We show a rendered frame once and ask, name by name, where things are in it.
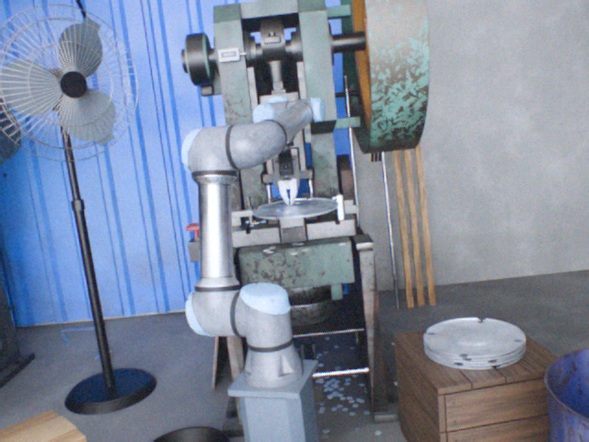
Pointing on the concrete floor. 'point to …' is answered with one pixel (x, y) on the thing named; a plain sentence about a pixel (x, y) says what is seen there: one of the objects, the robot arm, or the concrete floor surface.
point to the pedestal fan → (97, 105)
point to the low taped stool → (43, 430)
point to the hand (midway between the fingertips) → (289, 202)
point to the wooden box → (470, 396)
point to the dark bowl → (194, 436)
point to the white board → (219, 359)
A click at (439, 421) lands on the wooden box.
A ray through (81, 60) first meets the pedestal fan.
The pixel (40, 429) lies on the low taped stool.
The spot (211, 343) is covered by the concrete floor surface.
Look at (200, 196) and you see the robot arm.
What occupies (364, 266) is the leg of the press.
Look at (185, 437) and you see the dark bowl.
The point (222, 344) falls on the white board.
